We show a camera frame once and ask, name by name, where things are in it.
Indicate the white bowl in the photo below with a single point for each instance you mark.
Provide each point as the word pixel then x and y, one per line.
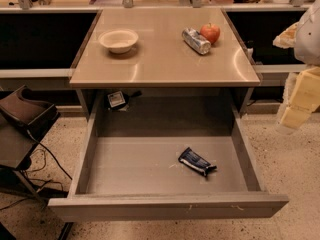
pixel 118 41

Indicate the silver soda can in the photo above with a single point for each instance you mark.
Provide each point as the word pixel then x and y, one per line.
pixel 196 41

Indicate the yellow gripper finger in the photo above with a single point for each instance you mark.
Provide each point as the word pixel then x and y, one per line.
pixel 301 97
pixel 286 39

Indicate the small black white box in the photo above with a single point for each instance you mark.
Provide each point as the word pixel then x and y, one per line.
pixel 116 100

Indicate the dark stand with tray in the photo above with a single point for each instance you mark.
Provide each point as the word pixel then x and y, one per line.
pixel 24 122

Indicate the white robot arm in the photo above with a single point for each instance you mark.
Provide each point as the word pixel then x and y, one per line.
pixel 307 45

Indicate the grey counter cabinet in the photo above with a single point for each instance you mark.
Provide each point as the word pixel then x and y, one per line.
pixel 164 81

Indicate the red apple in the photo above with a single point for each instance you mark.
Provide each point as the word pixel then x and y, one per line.
pixel 211 32

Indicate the blue rxbar wrapper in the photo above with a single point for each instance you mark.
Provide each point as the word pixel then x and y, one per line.
pixel 194 161

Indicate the open grey drawer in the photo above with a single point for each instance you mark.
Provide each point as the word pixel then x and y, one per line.
pixel 134 174

